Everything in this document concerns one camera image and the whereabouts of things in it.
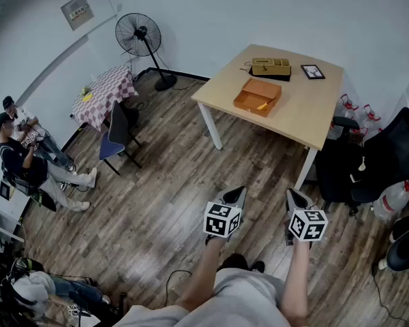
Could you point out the black standing fan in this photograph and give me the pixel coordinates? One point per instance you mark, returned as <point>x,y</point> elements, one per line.
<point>138,34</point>

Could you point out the light wooden table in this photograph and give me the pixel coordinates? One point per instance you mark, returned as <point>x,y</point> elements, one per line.
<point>303,114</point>

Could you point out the black framed antler picture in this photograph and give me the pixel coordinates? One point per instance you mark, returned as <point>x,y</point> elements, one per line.
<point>313,72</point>

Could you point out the person's black trouser legs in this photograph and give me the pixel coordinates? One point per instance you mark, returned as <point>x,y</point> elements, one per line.
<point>233,262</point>

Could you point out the small green plant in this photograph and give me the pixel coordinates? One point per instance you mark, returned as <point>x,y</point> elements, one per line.
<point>86,90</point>

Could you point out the black office chair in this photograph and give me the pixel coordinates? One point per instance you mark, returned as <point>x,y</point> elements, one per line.
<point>388,155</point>

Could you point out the black round stool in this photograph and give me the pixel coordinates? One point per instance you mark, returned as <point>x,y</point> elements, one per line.
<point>133,116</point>

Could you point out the yellow item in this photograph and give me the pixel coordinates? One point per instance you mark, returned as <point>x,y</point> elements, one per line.
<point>88,97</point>

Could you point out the grey wall electrical panel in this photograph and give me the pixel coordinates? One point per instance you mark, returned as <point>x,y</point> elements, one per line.
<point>77,12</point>

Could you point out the person's right forearm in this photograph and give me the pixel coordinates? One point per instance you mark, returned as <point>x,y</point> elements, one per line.
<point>298,278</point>

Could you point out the white wall outlet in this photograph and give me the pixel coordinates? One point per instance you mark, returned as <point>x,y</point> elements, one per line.
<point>119,7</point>

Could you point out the person's black white shoe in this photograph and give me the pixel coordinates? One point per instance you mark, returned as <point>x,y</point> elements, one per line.
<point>258,267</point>

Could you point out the person's grey shirt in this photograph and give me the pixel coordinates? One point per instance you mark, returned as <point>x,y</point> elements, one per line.
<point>238,298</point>

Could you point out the checkered cloth covered table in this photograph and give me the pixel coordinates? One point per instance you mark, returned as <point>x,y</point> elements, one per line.
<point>105,90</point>

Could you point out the small black picture frame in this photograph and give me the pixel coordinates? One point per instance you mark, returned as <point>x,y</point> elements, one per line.
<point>4,189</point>

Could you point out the person's left forearm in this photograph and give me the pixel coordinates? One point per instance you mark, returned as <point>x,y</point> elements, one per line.
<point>204,274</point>

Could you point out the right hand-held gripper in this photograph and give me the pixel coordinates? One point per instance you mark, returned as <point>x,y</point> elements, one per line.
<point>308,225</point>

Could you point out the black chair blue seat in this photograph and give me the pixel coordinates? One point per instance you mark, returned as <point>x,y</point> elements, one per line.
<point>117,124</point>

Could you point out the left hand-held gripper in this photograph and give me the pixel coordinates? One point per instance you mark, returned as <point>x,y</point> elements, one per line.
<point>221,220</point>

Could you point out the orange box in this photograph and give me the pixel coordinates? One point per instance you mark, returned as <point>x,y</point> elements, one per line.
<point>259,90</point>

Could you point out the white shelf unit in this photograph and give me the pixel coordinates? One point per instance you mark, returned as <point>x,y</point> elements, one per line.
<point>15,201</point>

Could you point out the woven wicker basket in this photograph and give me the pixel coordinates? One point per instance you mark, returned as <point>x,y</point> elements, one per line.
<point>269,69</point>

